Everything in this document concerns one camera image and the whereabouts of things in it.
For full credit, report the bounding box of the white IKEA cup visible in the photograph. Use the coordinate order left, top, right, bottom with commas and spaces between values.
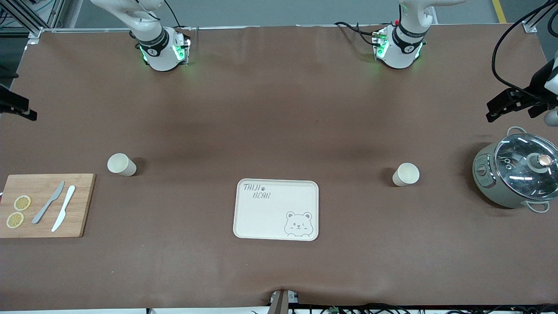
107, 153, 137, 177
392, 163, 420, 187

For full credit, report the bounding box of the glass pot lid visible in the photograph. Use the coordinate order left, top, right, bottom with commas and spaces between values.
495, 133, 558, 193

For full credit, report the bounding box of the grey-green electric pot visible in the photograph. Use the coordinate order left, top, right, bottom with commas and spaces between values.
472, 126, 558, 213

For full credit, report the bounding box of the bamboo cutting board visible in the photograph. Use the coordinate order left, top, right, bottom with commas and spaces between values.
0, 174, 96, 239

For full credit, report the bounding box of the grey plastic knife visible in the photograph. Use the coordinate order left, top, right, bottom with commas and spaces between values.
31, 181, 65, 225

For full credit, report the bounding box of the white plastic knife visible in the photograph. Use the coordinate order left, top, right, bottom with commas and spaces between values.
51, 185, 76, 232

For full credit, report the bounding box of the brown table mat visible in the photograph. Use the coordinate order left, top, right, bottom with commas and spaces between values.
0, 24, 558, 311

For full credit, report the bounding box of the cream bear print tray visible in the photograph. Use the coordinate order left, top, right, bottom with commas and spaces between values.
233, 178, 319, 241

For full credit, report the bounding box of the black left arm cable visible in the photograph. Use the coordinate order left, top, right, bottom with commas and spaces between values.
492, 0, 558, 94

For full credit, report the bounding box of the aluminium frame post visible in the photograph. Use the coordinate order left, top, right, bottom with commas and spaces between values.
523, 0, 558, 33
0, 0, 66, 41

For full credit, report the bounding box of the black left base cable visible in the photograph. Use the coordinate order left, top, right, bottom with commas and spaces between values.
333, 21, 381, 46

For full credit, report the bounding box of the black base cable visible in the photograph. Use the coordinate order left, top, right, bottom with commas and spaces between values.
163, 0, 184, 31
333, 21, 381, 46

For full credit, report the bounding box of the black right base cable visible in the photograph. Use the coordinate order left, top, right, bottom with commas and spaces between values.
163, 0, 184, 31

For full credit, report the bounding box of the grey camera stand post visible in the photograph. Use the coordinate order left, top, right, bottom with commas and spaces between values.
268, 289, 300, 314

